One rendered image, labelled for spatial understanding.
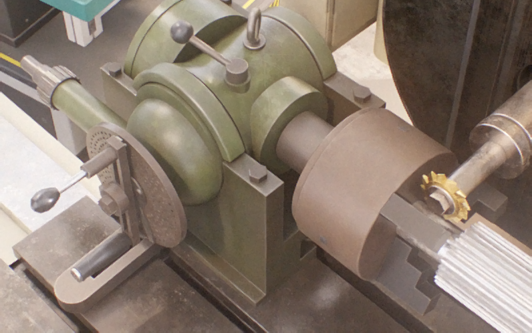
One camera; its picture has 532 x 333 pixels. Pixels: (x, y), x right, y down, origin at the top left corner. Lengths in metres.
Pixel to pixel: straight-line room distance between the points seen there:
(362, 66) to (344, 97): 1.83
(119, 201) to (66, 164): 0.71
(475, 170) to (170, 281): 0.48
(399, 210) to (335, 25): 0.48
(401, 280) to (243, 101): 0.30
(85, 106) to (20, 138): 0.63
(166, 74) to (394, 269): 0.37
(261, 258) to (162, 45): 0.31
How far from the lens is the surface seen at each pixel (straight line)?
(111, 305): 1.40
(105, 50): 2.76
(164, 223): 1.28
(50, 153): 1.99
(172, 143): 1.24
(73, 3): 2.38
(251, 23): 1.27
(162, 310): 1.39
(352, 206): 1.16
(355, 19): 1.58
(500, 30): 1.27
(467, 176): 1.16
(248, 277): 1.39
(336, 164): 1.17
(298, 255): 1.39
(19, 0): 2.76
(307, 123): 1.27
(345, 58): 3.18
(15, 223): 1.90
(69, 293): 1.39
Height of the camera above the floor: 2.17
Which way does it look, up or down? 49 degrees down
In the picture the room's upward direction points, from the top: straight up
